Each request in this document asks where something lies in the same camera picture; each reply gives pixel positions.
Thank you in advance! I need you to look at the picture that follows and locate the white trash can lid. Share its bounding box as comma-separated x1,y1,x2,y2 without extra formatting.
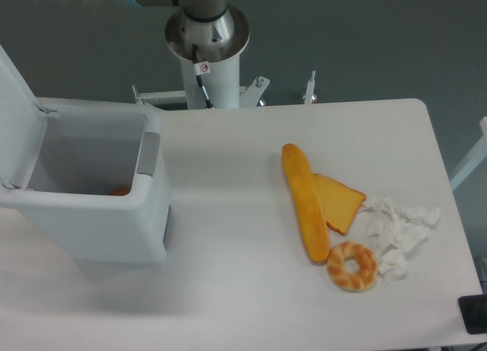
1,49,46,189

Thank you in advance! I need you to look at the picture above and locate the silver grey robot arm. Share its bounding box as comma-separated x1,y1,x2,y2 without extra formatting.
125,0,250,62

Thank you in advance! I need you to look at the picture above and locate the white trash can body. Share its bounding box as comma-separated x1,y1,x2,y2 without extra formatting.
1,99,170,264

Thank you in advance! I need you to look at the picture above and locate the long yellow baguette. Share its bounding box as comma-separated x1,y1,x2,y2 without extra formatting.
282,143,330,264

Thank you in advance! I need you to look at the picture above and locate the grey bin push button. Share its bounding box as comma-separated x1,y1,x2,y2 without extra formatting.
136,132,161,177

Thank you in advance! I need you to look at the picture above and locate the orange toast slice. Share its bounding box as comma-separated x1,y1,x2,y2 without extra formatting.
314,174,367,235

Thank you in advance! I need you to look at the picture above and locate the orange item inside bin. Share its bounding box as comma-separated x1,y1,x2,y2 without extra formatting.
109,187,131,196

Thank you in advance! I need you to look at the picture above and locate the crumpled white tissue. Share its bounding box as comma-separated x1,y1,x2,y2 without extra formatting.
359,196,441,285

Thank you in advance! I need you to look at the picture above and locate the black device at edge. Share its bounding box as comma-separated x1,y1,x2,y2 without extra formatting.
458,294,486,335

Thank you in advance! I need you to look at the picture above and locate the white bracket with bolt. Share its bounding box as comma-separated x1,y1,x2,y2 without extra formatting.
239,75,271,107

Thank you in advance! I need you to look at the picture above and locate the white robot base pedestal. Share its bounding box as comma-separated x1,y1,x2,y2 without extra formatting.
179,55,240,110

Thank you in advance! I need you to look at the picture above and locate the white clamp post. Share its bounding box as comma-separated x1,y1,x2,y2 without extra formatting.
303,70,317,104

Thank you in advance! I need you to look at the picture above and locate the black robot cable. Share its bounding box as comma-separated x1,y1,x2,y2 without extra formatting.
191,43,216,110

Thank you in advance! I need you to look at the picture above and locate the braided ring bread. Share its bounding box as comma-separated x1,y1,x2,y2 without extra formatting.
326,241,378,292

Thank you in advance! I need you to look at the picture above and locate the white frame bar right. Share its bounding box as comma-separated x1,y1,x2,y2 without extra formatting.
450,116,486,191

